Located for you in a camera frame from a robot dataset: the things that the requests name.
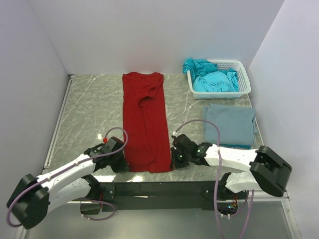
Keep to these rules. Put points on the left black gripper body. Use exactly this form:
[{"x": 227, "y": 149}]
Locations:
[{"x": 117, "y": 163}]

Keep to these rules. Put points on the turquoise t shirt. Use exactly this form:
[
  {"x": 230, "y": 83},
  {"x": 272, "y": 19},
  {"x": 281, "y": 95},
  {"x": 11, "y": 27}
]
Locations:
[{"x": 206, "y": 77}]

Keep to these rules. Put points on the red t shirt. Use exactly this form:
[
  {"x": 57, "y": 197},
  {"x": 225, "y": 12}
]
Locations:
[{"x": 144, "y": 120}]

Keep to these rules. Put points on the white plastic basket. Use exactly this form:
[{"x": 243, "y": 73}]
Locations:
[{"x": 243, "y": 81}]

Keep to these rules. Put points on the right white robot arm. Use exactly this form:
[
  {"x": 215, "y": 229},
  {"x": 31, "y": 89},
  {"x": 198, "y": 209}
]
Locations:
[{"x": 256, "y": 169}]

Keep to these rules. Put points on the black base beam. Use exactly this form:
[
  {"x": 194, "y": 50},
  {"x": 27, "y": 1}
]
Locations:
[{"x": 152, "y": 203}]

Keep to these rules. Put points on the folded grey-blue t shirt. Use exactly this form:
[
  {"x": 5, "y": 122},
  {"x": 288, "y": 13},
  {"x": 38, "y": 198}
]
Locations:
[{"x": 236, "y": 124}]

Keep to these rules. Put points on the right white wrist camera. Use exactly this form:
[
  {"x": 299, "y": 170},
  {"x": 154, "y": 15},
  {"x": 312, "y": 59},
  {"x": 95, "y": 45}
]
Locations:
[{"x": 174, "y": 135}]

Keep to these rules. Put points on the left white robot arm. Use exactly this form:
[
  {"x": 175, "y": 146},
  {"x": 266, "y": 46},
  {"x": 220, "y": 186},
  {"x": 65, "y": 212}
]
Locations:
[{"x": 77, "y": 173}]

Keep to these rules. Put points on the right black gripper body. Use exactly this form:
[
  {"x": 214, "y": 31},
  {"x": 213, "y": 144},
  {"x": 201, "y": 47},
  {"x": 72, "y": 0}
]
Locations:
[{"x": 180, "y": 160}]

